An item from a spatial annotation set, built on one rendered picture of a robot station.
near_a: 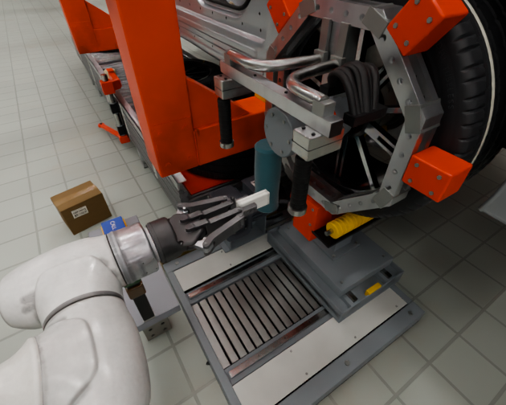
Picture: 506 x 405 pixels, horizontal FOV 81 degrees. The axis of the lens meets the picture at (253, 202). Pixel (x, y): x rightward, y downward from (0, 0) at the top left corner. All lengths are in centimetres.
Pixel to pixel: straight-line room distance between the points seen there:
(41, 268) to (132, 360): 19
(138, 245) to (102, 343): 15
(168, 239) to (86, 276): 13
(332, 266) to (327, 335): 26
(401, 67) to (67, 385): 70
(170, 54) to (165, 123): 22
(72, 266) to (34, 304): 6
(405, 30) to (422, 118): 16
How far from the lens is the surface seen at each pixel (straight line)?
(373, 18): 72
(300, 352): 124
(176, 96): 109
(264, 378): 120
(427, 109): 69
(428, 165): 69
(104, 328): 43
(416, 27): 67
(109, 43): 301
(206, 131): 119
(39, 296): 49
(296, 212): 67
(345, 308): 128
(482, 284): 181
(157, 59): 105
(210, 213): 56
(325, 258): 129
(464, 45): 73
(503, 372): 160
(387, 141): 87
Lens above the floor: 122
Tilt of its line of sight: 42 degrees down
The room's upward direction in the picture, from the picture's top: straight up
